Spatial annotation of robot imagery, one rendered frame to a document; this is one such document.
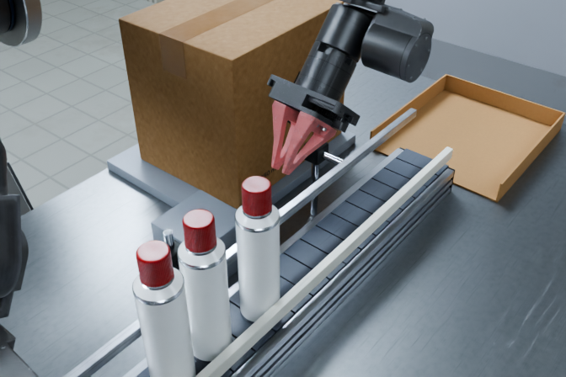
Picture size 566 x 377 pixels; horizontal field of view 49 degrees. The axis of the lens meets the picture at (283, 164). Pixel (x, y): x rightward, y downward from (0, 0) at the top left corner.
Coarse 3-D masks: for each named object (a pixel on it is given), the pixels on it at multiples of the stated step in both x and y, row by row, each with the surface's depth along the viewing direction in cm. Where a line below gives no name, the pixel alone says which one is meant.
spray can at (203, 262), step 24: (192, 216) 65; (192, 240) 64; (216, 240) 67; (192, 264) 65; (216, 264) 66; (192, 288) 67; (216, 288) 68; (192, 312) 70; (216, 312) 70; (192, 336) 72; (216, 336) 72
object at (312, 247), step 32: (416, 160) 108; (384, 192) 101; (416, 192) 101; (320, 224) 95; (352, 224) 95; (384, 224) 95; (288, 256) 90; (320, 256) 89; (352, 256) 89; (288, 288) 84; (320, 288) 84; (288, 320) 80
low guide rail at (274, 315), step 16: (432, 160) 102; (448, 160) 105; (416, 176) 99; (400, 192) 95; (384, 208) 92; (368, 224) 89; (352, 240) 87; (336, 256) 84; (320, 272) 82; (304, 288) 80; (288, 304) 78; (272, 320) 76; (240, 336) 73; (256, 336) 74; (224, 352) 71; (240, 352) 73; (208, 368) 70; (224, 368) 71
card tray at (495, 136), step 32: (416, 96) 129; (448, 96) 136; (480, 96) 133; (512, 96) 129; (384, 128) 121; (416, 128) 125; (448, 128) 125; (480, 128) 125; (512, 128) 125; (544, 128) 125; (480, 160) 116; (512, 160) 116; (480, 192) 109
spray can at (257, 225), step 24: (264, 192) 68; (240, 216) 71; (264, 216) 70; (240, 240) 72; (264, 240) 71; (240, 264) 74; (264, 264) 73; (240, 288) 77; (264, 288) 75; (240, 312) 80; (264, 312) 78
